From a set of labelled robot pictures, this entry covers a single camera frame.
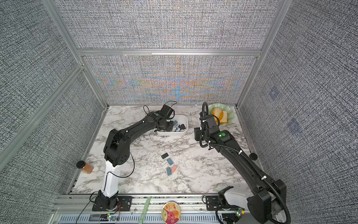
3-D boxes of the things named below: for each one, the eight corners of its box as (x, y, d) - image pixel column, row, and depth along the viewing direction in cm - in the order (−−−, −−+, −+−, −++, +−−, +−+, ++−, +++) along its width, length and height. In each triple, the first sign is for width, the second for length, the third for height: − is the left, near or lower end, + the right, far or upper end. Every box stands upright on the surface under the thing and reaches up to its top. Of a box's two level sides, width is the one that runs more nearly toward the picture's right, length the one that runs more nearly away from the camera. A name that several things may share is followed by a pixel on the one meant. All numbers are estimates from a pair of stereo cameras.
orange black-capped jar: (84, 173, 86) (74, 167, 78) (87, 167, 88) (77, 160, 80) (91, 173, 86) (82, 167, 78) (94, 167, 88) (85, 160, 80)
